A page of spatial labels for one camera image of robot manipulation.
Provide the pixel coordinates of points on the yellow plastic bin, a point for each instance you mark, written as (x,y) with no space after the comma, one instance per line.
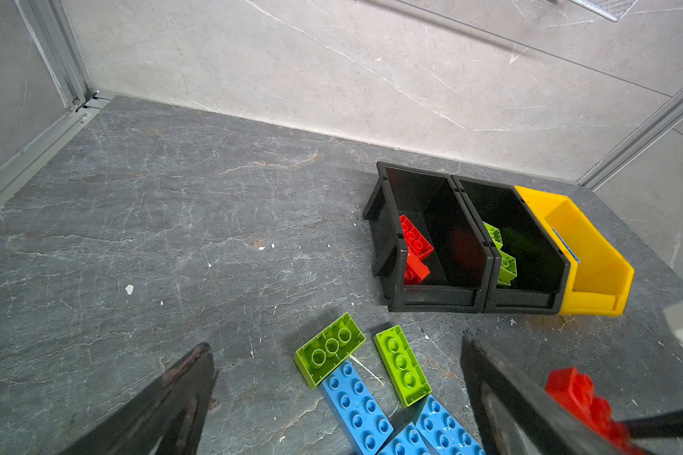
(601,283)

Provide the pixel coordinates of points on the green lego brick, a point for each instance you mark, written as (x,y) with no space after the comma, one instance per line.
(325,352)
(495,235)
(402,366)
(508,269)

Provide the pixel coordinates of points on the blue lego brick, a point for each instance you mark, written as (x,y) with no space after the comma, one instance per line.
(569,249)
(359,415)
(407,441)
(441,433)

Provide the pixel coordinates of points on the red lego brick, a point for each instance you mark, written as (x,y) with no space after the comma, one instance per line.
(575,392)

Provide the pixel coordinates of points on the white wire mesh basket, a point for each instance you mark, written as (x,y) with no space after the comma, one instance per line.
(612,10)

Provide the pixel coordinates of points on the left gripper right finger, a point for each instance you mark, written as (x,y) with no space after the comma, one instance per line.
(507,404)

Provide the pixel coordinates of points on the red lego brick diagonal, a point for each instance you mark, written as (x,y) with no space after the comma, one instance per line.
(415,240)
(415,270)

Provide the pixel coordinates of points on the black two-compartment tray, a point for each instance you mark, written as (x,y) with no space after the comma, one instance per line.
(450,211)

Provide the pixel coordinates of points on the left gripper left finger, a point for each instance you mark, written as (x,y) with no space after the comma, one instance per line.
(167,417)

